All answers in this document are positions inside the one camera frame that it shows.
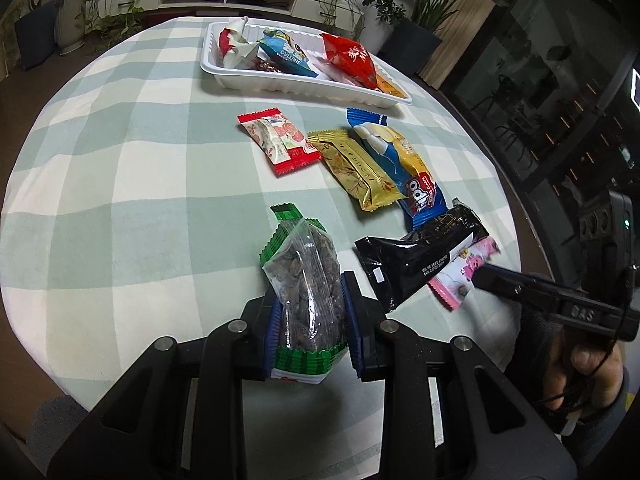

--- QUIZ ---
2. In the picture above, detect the bushy plant in tall white pot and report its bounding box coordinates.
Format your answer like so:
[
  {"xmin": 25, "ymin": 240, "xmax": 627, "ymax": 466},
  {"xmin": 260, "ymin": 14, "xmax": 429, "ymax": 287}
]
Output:
[{"xmin": 360, "ymin": 0, "xmax": 409, "ymax": 54}]

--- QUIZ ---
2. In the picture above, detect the beige curtain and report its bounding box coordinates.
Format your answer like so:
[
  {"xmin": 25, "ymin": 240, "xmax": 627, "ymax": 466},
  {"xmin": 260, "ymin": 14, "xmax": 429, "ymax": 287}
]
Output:
[{"xmin": 419, "ymin": 0, "xmax": 522, "ymax": 92}]

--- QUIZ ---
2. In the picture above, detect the gold snack packet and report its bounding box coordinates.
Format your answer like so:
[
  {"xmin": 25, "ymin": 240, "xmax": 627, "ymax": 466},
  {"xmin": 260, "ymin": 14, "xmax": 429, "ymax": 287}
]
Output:
[{"xmin": 306, "ymin": 129, "xmax": 403, "ymax": 212}]

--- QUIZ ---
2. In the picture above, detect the leafy tree in blue-grey pot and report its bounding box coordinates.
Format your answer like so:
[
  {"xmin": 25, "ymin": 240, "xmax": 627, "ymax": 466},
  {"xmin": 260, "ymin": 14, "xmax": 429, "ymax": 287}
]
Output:
[{"xmin": 14, "ymin": 0, "xmax": 66, "ymax": 72}]

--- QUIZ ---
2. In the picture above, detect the red snack bag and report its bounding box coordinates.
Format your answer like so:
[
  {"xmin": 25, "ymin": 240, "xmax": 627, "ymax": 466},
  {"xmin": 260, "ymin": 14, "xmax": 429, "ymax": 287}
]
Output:
[{"xmin": 320, "ymin": 32, "xmax": 379, "ymax": 90}]

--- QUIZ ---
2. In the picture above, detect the glass sliding door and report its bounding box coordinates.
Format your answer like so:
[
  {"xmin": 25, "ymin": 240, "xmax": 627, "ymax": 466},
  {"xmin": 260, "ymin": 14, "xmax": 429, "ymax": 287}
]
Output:
[{"xmin": 440, "ymin": 0, "xmax": 640, "ymax": 202}]

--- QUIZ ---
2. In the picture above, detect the pink cartoon snack packet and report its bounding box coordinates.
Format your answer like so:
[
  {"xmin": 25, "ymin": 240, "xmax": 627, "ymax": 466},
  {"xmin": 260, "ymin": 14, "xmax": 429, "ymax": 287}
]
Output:
[{"xmin": 427, "ymin": 237, "xmax": 501, "ymax": 312}]

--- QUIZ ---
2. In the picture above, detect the red white strawberry packet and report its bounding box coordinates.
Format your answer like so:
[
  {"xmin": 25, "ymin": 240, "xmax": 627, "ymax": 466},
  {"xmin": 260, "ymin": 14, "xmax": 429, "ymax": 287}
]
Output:
[{"xmin": 237, "ymin": 108, "xmax": 322, "ymax": 177}]

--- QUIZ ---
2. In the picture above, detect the dark red patterned packet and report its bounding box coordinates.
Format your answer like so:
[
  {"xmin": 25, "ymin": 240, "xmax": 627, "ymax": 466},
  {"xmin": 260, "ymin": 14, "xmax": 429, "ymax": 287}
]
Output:
[{"xmin": 250, "ymin": 57, "xmax": 288, "ymax": 75}]

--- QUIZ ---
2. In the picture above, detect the person's right hand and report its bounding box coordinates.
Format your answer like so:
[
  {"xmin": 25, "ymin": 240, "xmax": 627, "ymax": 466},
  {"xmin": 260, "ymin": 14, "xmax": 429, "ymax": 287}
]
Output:
[{"xmin": 542, "ymin": 330, "xmax": 627, "ymax": 422}]

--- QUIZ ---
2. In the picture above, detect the blue panda snack packet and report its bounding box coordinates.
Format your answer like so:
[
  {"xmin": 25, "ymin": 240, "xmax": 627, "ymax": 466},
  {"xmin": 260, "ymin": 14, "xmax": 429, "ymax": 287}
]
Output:
[{"xmin": 257, "ymin": 29, "xmax": 321, "ymax": 79}]

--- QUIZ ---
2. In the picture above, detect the grey chair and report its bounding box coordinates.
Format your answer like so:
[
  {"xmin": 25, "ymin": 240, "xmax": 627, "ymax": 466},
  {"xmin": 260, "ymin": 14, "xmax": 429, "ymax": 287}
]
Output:
[{"xmin": 27, "ymin": 396, "xmax": 90, "ymax": 463}]

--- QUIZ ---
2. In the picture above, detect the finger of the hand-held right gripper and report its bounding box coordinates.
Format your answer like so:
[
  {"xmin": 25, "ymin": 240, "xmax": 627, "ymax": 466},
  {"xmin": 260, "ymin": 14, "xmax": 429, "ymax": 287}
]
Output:
[{"xmin": 472, "ymin": 264, "xmax": 562, "ymax": 312}]

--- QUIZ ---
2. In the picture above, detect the broad-leaf plant in dark pot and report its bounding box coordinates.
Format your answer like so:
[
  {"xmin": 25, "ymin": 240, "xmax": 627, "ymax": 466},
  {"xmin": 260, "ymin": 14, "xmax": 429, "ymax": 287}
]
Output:
[{"xmin": 379, "ymin": 0, "xmax": 507, "ymax": 77}]

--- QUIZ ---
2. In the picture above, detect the small plant in white pot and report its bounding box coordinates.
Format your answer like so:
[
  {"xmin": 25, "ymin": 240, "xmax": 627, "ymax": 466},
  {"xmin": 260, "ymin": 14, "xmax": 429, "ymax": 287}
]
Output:
[{"xmin": 53, "ymin": 0, "xmax": 90, "ymax": 56}]

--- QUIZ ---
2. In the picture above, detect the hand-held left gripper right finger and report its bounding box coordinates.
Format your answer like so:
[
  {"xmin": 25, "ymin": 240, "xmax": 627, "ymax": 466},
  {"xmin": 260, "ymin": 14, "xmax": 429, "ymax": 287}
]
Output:
[{"xmin": 340, "ymin": 271, "xmax": 578, "ymax": 480}]

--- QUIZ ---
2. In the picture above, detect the black snack packet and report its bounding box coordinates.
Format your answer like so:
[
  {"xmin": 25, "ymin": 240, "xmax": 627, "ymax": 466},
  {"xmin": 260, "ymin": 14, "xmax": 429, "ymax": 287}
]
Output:
[{"xmin": 354, "ymin": 199, "xmax": 490, "ymax": 313}]

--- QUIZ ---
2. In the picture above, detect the white plastic tray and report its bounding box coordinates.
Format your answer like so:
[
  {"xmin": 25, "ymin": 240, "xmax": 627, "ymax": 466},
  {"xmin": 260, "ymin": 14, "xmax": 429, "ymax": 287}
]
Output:
[{"xmin": 200, "ymin": 21, "xmax": 414, "ymax": 110}]

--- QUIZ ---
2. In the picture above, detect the green clear seed packet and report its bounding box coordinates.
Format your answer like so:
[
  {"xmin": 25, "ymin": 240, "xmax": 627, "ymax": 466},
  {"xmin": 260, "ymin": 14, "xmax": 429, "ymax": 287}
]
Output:
[{"xmin": 259, "ymin": 203, "xmax": 349, "ymax": 385}]

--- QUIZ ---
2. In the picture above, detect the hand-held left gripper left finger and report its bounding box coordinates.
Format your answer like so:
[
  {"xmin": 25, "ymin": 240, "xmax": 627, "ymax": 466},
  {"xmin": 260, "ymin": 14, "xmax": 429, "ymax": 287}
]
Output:
[{"xmin": 47, "ymin": 296, "xmax": 283, "ymax": 480}]

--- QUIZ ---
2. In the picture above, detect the orange snack packet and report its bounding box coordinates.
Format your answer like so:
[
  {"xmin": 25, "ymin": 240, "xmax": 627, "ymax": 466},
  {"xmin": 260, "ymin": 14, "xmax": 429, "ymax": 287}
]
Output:
[{"xmin": 372, "ymin": 72, "xmax": 407, "ymax": 99}]

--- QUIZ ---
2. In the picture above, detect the blue yellow snack packet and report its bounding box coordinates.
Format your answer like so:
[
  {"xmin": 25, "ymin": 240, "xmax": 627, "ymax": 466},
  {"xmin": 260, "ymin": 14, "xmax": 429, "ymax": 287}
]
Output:
[{"xmin": 346, "ymin": 108, "xmax": 448, "ymax": 231}]

